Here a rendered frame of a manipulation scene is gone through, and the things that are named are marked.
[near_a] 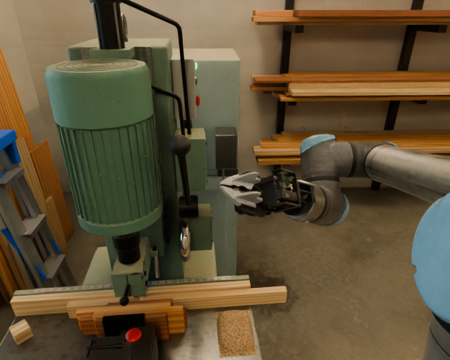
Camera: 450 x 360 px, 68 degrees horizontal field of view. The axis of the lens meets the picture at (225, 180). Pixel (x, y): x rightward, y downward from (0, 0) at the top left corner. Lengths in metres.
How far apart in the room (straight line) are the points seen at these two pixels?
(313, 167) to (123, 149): 0.45
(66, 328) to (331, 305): 1.63
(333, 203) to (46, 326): 0.75
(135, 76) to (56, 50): 2.57
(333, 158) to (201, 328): 0.52
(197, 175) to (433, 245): 0.65
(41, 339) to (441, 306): 0.84
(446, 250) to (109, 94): 0.49
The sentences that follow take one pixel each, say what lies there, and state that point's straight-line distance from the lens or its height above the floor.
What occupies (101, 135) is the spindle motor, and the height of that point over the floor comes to 1.41.
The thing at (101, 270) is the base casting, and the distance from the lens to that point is 1.25.
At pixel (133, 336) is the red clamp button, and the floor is 1.03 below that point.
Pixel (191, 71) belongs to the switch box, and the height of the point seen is 1.45.
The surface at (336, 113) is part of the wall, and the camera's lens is 3.20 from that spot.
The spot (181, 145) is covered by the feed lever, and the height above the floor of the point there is 1.40.
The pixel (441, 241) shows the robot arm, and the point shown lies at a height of 1.41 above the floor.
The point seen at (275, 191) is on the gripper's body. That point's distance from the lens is 0.64.
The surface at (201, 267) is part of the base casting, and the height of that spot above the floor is 0.80.
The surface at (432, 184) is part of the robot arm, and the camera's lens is 0.64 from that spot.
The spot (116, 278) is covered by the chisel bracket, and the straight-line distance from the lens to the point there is 0.81.
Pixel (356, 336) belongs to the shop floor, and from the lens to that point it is 2.14.
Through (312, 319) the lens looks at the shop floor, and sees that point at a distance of 2.15.
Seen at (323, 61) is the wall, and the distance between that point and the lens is 3.06.
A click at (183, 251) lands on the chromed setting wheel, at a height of 1.03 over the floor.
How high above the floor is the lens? 1.59
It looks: 27 degrees down
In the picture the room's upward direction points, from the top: straight up
